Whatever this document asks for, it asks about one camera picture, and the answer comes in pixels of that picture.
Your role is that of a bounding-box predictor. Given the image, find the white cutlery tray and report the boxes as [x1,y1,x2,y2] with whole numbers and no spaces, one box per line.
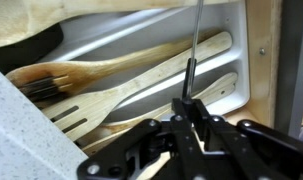
[37,0,252,124]

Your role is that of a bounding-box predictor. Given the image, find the metal skewer with black handle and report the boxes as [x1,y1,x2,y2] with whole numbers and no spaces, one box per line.
[181,0,205,101]

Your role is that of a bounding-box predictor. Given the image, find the open wooden drawer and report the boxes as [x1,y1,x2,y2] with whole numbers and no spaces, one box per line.
[0,0,303,138]

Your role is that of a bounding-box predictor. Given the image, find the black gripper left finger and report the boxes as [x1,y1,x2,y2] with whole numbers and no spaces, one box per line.
[76,97,193,180]

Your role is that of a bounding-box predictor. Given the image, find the burnt slotted wooden spoon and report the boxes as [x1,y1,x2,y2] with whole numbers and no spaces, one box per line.
[5,29,222,109]

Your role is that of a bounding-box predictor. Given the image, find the slotted wooden spatula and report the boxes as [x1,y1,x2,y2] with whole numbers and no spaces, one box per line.
[41,30,233,143]

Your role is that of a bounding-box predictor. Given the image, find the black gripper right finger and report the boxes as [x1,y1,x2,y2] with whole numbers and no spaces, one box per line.
[190,98,303,180]

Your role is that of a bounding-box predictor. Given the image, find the wooden spatula with hole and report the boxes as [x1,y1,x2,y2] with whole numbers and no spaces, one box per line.
[79,71,239,158]

